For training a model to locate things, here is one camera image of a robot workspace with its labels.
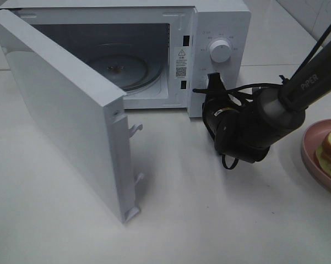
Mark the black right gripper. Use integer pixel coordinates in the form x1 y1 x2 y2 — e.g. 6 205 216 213
202 72 241 138

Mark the pink round plate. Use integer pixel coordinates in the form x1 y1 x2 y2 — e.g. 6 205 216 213
301 119 331 191

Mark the white microwave door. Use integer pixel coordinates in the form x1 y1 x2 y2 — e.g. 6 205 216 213
0 10 143 223

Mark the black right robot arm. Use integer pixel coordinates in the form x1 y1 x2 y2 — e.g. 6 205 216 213
202 41 331 163

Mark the upper white microwave knob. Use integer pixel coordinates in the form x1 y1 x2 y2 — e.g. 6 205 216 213
209 38 232 63

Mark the white warning label sticker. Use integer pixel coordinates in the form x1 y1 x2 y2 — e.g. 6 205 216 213
174 46 189 79

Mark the white microwave oven body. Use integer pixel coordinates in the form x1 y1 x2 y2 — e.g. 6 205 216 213
0 1 251 118

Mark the glass microwave turntable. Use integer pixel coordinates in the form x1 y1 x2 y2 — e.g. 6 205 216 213
86 43 167 92

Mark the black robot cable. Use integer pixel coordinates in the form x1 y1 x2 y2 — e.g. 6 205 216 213
192 5 331 170

